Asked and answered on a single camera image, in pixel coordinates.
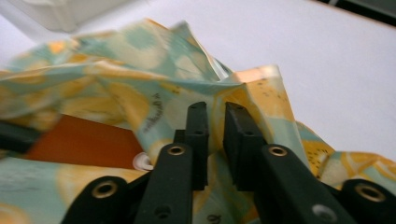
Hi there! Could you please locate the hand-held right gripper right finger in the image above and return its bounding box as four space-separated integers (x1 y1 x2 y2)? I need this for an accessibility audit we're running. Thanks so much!
222 102 268 192

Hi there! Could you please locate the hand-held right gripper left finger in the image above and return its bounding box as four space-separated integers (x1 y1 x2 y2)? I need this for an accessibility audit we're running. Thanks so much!
173 101 209 191

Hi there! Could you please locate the brown rectangular box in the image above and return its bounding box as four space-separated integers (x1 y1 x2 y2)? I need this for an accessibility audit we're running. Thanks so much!
24 114 144 171

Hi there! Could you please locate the fruit print cloth bag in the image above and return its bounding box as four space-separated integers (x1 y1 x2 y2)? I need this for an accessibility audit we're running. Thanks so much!
0 18 396 224

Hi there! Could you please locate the white plastic tray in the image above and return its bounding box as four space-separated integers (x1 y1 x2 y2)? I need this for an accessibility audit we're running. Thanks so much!
7 0 132 34

